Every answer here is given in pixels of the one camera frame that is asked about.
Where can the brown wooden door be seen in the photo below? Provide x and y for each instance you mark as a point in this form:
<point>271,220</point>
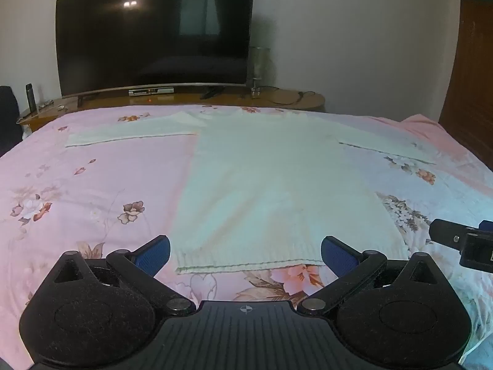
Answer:
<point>470,77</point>

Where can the black remote control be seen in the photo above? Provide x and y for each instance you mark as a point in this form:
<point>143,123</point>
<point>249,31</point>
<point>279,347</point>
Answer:
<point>30,96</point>

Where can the white knit sweater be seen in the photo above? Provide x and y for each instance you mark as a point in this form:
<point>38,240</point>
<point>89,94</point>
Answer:
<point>269,181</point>

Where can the wooden television stand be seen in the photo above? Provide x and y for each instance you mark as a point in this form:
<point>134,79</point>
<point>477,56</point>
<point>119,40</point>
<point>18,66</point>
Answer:
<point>292,102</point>

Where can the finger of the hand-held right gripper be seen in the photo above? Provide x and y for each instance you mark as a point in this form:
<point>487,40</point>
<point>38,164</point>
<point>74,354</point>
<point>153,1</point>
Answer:
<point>443,233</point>

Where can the clear glass vase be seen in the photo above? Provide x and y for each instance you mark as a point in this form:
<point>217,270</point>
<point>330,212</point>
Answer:
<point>259,69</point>

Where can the black curved television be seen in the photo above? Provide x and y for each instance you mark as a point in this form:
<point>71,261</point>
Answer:
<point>154,31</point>

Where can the silver set-top box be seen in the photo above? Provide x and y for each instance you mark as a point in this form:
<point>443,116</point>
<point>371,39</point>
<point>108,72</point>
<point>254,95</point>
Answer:
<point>150,91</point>

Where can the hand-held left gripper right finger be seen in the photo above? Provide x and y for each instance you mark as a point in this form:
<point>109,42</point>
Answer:
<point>337,256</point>

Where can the pink floral bedsheet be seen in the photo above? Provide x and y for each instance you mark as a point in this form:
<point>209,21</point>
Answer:
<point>77,200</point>

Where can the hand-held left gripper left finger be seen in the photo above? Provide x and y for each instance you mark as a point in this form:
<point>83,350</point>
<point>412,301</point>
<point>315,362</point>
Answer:
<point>156,254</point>

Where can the dark chair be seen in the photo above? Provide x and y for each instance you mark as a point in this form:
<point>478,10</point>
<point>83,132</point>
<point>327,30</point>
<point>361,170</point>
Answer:
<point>8,123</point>

